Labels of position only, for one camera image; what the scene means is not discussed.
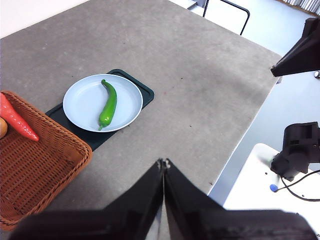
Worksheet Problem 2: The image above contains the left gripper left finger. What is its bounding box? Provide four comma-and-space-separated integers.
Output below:
7, 158, 165, 240

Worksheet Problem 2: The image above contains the black cable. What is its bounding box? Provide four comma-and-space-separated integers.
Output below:
277, 169, 320, 201

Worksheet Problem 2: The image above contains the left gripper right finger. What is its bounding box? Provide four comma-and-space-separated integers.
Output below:
163, 158, 320, 240

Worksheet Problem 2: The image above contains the black metal tube frame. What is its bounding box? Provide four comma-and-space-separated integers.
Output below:
202, 0, 251, 36

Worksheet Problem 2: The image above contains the grey slatted panel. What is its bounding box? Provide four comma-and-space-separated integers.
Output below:
282, 0, 320, 12

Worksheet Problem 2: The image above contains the black rectangular tray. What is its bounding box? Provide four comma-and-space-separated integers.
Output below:
44, 68, 155, 152

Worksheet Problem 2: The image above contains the brown wicker basket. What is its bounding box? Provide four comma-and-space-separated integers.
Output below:
0, 90, 93, 231

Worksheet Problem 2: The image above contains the long green pepper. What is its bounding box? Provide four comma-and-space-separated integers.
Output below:
98, 79, 118, 132

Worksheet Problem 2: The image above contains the orange-red toy carrot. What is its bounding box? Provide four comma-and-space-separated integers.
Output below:
0, 92, 40, 142

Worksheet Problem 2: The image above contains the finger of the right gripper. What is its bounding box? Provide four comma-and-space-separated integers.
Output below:
271, 16, 320, 73
272, 49, 320, 77

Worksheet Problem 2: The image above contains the light blue round plate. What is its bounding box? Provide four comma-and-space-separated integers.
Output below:
62, 73, 144, 133

